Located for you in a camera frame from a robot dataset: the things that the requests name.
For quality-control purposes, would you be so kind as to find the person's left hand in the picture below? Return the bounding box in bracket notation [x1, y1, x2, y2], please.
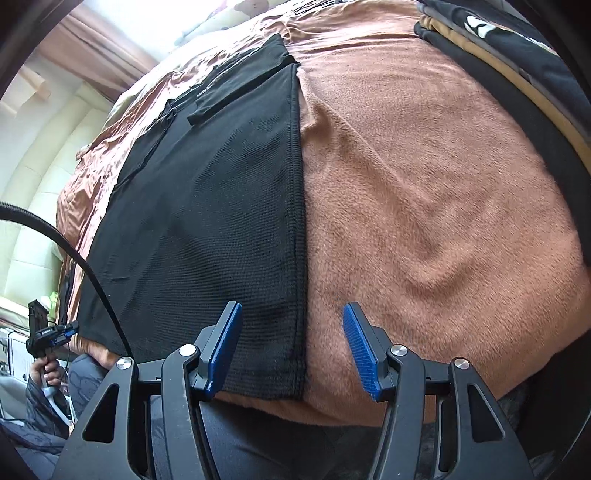
[30, 357, 62, 391]

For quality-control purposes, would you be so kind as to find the person's left forearm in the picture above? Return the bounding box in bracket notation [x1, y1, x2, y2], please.
[9, 374, 71, 457]

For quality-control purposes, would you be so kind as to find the thin black charging cable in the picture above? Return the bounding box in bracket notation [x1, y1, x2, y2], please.
[294, 0, 348, 16]

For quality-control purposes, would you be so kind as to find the white cable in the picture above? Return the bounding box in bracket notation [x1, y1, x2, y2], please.
[44, 385, 75, 429]

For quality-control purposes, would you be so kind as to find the black t-shirt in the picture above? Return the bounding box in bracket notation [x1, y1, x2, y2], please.
[60, 33, 309, 401]

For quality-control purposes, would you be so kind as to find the tan folded garment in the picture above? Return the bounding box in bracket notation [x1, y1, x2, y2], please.
[427, 14, 591, 160]

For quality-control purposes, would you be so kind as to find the black folded shirt white print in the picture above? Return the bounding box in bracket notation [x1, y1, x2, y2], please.
[422, 0, 591, 136]

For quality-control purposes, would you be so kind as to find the pink curtain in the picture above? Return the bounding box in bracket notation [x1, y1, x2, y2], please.
[25, 0, 158, 100]

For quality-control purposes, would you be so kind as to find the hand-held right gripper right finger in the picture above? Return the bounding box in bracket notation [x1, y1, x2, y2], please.
[342, 302, 536, 480]

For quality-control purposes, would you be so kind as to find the cream padded headboard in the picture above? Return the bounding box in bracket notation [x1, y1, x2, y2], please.
[0, 80, 121, 319]

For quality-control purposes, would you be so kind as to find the thick black cable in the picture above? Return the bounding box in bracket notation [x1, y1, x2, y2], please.
[0, 199, 136, 361]

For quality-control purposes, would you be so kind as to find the person's left leg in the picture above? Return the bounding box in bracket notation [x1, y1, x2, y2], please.
[69, 353, 117, 417]

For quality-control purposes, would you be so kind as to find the cream hanging cloth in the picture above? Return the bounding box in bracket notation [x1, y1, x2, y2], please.
[17, 68, 52, 101]

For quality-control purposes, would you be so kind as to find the brown fleece blanket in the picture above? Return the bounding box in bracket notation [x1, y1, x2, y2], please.
[76, 0, 591, 428]

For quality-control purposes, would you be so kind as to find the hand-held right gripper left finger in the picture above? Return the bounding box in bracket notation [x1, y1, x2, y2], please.
[54, 301, 245, 480]

